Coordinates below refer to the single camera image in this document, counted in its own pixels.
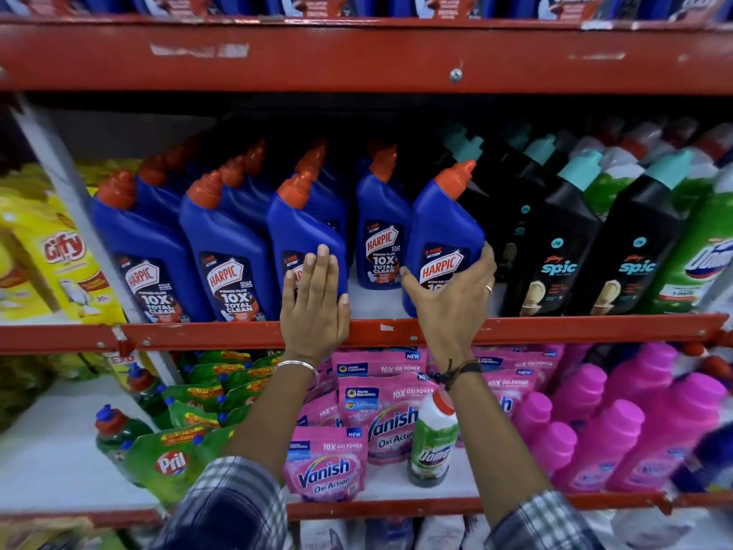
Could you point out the person's left hand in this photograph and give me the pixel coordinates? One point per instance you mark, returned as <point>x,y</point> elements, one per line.
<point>312,320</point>

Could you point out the person's right hand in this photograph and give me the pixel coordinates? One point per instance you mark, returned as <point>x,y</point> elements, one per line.
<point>452,314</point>

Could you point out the person's left middle finger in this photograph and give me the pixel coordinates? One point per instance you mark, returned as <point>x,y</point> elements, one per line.
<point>310,277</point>

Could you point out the person's right thumb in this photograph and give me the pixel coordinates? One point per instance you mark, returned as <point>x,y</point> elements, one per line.
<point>412,280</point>

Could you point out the person's left thumb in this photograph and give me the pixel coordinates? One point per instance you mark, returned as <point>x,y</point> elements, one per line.
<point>344,306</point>

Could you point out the blue toilet cleaner bottle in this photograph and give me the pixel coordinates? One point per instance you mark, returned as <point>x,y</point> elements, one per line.
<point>444,229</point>
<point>303,223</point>

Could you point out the person's left forearm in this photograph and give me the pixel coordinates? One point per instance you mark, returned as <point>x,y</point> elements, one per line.
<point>272,415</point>

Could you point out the person's right forearm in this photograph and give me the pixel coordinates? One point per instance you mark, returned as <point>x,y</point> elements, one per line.
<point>492,441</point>

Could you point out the silver bangle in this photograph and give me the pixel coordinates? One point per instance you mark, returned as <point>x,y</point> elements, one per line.
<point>298,365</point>

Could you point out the row of blue orange-capped bottles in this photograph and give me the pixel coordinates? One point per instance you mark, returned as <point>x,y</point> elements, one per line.
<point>223,251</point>

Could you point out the black thread wristband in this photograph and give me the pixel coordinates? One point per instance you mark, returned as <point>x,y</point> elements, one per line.
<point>461,369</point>

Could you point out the stack of pink pouches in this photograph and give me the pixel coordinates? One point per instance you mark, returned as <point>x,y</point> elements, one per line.
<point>389,412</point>

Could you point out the white green cleaner bottle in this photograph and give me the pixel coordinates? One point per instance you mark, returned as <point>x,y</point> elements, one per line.
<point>430,446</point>

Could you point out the red metal shelf beam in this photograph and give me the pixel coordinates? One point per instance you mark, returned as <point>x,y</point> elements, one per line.
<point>389,508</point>
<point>366,54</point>
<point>572,329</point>

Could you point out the row of black teal-capped bottles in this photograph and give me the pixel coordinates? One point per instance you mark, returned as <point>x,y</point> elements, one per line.
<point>578,234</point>

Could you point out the green dishwash bottle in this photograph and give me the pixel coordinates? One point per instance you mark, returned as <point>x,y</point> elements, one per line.
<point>143,389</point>
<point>114,432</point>

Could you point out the stack of green refill pouches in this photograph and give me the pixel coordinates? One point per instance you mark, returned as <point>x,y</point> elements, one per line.
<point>189,446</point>

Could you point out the row of white purple packets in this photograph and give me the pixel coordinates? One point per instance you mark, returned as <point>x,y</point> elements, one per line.
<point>395,533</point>

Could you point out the plaid left shirt sleeve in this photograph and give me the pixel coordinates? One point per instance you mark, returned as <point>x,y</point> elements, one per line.
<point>229,509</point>

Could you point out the plaid shirt sleeve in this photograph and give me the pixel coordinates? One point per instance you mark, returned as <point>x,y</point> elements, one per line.
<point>229,509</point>
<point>544,526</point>

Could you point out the grey metal shelf upright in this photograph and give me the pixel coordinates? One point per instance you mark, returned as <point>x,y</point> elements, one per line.
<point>74,200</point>

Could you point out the stack of yellow pouches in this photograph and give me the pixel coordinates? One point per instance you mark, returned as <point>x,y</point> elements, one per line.
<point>51,257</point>

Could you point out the row of pink bottles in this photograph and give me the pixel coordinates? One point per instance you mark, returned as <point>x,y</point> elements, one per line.
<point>630,429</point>

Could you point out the plaid right shirt sleeve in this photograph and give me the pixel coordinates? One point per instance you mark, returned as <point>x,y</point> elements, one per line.
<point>544,526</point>

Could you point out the row of green red-capped bottles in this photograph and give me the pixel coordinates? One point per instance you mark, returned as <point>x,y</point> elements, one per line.
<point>698,251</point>

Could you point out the dark blue bottle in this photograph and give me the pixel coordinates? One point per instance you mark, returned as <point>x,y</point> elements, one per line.
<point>707,458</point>

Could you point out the white plastic bottle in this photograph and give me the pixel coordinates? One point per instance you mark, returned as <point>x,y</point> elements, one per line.
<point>653,529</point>

